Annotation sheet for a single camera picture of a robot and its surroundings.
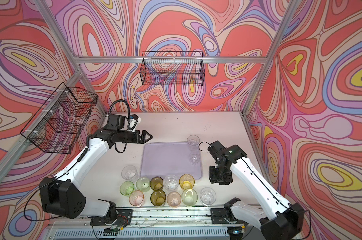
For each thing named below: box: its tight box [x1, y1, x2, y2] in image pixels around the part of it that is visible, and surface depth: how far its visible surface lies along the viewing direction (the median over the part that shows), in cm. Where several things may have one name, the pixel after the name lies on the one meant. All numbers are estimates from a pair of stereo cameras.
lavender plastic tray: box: [140, 141, 203, 180], surface depth 94 cm
